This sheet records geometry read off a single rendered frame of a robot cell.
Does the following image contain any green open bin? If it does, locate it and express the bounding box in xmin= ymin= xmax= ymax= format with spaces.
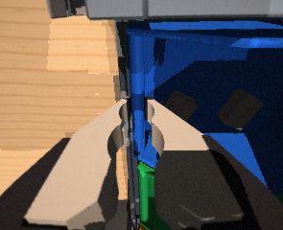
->
xmin=137 ymin=159 xmax=172 ymax=230

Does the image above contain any blue bin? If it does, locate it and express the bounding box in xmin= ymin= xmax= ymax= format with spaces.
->
xmin=126 ymin=20 xmax=283 ymax=195

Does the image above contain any yellow open bin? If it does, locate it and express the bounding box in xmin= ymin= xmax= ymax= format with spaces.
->
xmin=139 ymin=209 xmax=148 ymax=230

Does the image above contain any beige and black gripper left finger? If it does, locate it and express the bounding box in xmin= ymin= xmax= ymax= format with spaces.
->
xmin=0 ymin=97 xmax=131 ymax=230

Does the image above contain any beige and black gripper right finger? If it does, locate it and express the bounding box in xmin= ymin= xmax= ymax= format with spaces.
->
xmin=144 ymin=96 xmax=283 ymax=230

